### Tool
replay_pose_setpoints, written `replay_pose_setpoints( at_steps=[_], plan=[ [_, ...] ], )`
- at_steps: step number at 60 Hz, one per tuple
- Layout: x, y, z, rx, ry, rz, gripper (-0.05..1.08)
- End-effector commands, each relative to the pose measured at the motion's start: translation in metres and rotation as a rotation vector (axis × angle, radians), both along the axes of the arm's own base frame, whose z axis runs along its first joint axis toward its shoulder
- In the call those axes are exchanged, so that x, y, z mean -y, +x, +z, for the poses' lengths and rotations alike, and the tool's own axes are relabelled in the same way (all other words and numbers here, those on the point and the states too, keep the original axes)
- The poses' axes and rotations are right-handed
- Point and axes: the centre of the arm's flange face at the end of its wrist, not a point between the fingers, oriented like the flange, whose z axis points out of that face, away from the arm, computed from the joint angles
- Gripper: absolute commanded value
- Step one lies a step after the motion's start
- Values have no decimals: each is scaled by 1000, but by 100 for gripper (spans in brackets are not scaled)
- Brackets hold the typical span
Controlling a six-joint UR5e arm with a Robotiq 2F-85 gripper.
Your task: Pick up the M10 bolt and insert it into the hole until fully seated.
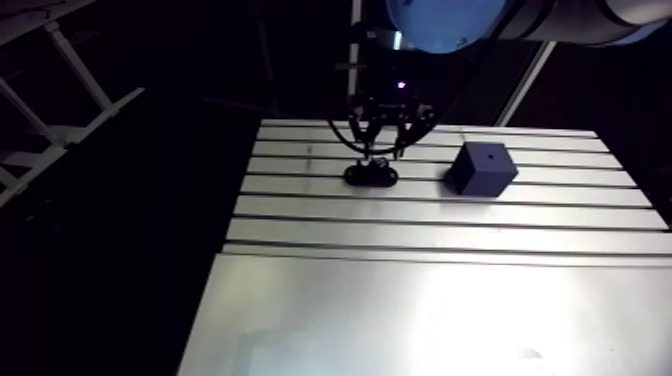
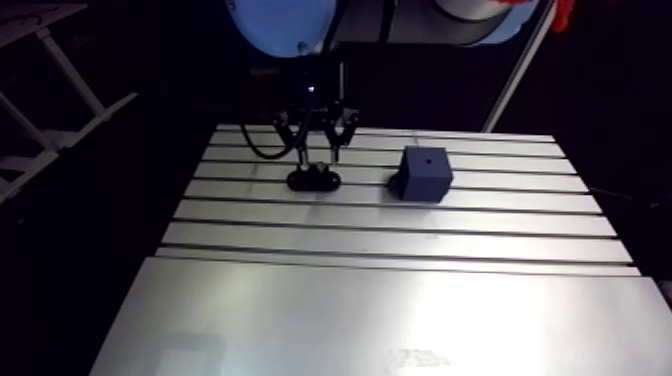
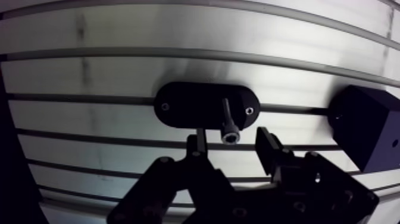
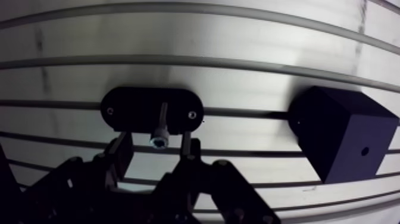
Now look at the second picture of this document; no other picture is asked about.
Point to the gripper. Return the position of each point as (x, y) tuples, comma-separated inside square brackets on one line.
[(315, 78)]

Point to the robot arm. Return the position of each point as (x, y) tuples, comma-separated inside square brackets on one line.
[(278, 23)]

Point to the black oval holder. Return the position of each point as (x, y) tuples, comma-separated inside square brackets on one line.
[(314, 181)]

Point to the dark blue-grey block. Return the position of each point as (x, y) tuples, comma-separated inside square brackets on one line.
[(426, 176)]

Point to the red object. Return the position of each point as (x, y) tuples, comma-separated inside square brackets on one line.
[(563, 14)]

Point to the pale slanted post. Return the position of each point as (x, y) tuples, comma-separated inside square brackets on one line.
[(517, 68)]

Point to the white metal frame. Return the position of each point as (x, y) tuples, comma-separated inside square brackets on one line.
[(68, 68)]

